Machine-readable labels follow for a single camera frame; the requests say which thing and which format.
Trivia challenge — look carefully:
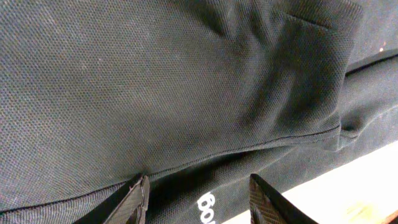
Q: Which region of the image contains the black polo shirt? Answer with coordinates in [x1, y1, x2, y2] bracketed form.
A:
[1, 0, 397, 223]

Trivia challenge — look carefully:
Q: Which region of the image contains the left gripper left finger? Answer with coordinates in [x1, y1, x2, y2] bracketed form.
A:
[73, 173, 150, 224]

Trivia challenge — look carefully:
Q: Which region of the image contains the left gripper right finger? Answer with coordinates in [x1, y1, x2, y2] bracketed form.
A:
[249, 174, 317, 224]

